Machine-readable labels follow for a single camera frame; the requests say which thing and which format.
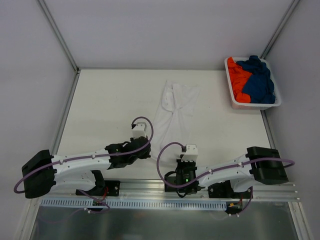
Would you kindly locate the white t shirt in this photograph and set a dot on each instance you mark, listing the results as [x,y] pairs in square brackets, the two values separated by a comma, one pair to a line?
[174,116]

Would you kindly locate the white plastic basket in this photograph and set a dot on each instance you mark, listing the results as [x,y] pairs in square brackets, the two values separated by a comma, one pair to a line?
[244,106]

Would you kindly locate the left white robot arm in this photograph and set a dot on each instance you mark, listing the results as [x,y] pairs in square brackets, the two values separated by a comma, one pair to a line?
[45,172]

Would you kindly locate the right aluminium frame post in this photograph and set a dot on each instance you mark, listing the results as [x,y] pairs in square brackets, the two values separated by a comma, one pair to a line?
[280,27]

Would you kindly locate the left aluminium frame post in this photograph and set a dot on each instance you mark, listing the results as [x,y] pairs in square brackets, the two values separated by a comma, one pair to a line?
[57,33]

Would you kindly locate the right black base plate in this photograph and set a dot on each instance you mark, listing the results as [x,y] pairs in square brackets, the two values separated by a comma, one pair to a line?
[223,190]

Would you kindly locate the orange t shirt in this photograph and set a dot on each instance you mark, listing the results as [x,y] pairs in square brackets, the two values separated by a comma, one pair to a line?
[238,79]

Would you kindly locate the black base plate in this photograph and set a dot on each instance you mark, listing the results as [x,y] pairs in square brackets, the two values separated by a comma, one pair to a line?
[223,190]
[107,188]

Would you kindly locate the blue t shirt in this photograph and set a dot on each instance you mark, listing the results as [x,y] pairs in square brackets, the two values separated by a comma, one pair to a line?
[259,86]

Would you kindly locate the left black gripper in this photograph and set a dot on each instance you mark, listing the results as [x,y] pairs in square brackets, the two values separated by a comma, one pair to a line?
[144,148]

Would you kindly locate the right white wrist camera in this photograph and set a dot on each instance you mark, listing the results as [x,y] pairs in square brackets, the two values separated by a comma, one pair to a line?
[189,153]

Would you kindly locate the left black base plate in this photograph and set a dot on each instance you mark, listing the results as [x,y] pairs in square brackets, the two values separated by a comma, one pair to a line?
[107,188]

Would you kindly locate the white slotted cable duct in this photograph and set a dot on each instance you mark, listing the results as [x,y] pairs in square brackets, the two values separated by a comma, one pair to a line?
[152,204]

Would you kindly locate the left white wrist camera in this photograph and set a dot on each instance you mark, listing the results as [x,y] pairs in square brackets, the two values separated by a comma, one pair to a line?
[139,130]

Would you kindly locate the aluminium mounting rail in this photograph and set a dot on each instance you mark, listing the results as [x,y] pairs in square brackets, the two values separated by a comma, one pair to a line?
[155,189]

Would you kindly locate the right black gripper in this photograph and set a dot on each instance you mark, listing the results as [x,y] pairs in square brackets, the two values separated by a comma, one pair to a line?
[186,165]

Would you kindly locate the aluminium frame post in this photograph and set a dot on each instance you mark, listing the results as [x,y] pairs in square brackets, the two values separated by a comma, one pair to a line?
[57,33]
[280,27]

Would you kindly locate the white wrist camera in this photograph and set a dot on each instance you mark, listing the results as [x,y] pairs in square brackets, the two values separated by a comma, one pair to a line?
[139,130]
[189,153]

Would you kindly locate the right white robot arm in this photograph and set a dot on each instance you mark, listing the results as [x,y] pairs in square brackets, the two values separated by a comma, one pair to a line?
[257,165]

